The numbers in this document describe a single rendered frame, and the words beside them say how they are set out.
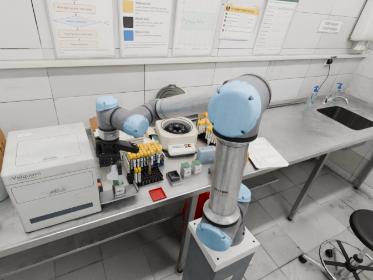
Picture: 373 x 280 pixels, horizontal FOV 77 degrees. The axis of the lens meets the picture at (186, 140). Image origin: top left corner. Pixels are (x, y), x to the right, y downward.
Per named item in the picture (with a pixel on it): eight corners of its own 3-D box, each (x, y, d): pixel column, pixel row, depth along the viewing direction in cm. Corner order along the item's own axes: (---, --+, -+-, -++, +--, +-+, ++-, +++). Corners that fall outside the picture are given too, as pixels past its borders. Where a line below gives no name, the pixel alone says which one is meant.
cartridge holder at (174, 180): (171, 186, 118) (172, 181, 116) (165, 174, 125) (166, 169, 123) (181, 184, 120) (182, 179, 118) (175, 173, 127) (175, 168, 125)
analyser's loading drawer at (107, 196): (91, 209, 99) (90, 200, 96) (89, 198, 104) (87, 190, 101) (139, 195, 108) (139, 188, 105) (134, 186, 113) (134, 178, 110)
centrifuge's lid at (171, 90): (156, 85, 142) (153, 81, 149) (155, 123, 153) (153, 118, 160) (189, 84, 149) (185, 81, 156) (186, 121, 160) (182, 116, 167)
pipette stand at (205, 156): (199, 167, 133) (202, 153, 128) (194, 159, 138) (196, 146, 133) (215, 164, 137) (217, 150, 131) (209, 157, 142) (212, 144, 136)
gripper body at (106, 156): (96, 158, 95) (93, 133, 88) (117, 154, 99) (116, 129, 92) (100, 169, 90) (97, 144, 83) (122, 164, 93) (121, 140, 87)
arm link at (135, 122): (156, 110, 81) (131, 101, 85) (135, 121, 72) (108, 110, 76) (155, 130, 85) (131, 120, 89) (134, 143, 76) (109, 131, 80)
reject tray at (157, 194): (153, 201, 109) (153, 200, 108) (148, 191, 114) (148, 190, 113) (166, 197, 112) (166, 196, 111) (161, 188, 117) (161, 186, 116)
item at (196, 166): (193, 175, 127) (195, 165, 123) (190, 169, 130) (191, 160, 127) (200, 173, 129) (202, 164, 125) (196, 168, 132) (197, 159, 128)
